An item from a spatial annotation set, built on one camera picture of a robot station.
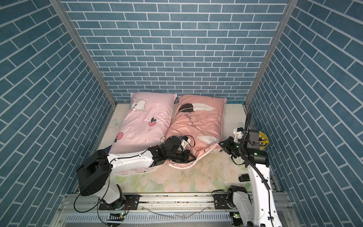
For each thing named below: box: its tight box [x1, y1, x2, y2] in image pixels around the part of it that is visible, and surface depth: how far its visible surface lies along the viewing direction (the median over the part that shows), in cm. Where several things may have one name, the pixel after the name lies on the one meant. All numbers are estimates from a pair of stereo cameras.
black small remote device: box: [238, 173, 251, 183], surface depth 81 cm
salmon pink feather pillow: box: [164, 95, 227, 169], surface depth 101 cm
